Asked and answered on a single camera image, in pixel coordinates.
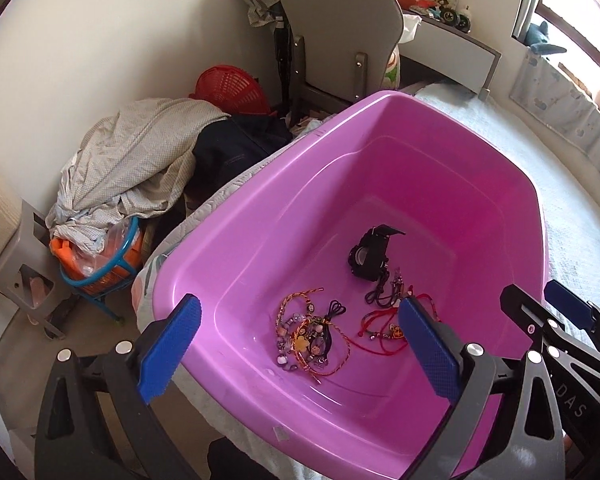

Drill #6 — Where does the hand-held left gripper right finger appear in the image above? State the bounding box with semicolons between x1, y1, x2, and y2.
397;297;566;480

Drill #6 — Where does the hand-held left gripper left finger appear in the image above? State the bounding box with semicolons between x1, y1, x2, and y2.
32;294;216;480

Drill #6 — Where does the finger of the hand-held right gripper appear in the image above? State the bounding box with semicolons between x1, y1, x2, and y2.
499;284;568;361
544;280;600;361

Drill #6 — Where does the multicolour bracelet with turtle charm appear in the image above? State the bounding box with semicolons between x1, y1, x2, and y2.
356;296;438;357

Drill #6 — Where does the black cord with silver chain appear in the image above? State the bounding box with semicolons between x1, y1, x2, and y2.
364;266;415;309

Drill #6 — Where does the red string bracelet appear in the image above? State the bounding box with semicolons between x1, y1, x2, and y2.
300;317;411;386

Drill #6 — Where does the black cord necklace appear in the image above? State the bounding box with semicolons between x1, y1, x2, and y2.
321;300;348;356

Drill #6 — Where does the black wrist watch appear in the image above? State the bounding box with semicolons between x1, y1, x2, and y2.
349;225;406;283

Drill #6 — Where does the beaded charm bracelet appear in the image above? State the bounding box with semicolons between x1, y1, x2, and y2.
274;305;333;372

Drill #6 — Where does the brown cord bracelet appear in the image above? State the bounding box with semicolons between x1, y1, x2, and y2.
290;312;343;366

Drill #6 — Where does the braided cord bracelet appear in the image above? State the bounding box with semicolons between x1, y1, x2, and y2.
277;287;327;333

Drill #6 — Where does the purple plastic basin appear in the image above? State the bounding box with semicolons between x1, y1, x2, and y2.
150;91;548;480

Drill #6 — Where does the white quilted blanket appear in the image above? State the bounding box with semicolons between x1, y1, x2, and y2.
135;80;600;480

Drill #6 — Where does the blue metal basket stand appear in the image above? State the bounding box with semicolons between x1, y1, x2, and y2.
60;216;146;326

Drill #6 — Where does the orange bag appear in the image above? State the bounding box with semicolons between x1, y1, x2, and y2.
50;237;143;291

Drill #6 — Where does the grey plastic stand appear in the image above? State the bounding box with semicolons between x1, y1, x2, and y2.
0;199;66;341

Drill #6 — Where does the beige crumpled sheet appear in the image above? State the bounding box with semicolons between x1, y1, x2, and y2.
45;97;231;256

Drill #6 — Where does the dark clothes pile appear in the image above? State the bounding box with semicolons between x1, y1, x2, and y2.
185;112;293;211

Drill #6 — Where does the blue shark plush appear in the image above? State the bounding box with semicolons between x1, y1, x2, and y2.
522;20;568;56

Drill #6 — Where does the grey shelf with toys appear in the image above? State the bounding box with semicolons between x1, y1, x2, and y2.
397;7;503;101

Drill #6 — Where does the red plastic basket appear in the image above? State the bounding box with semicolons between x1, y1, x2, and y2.
189;64;271;116

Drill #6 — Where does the toy car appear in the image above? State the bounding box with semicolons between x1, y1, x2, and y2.
432;0;473;33

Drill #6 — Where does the white plastic bag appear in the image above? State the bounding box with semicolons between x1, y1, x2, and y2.
380;12;423;88

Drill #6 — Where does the grey chair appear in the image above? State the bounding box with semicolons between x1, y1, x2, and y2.
277;0;405;111

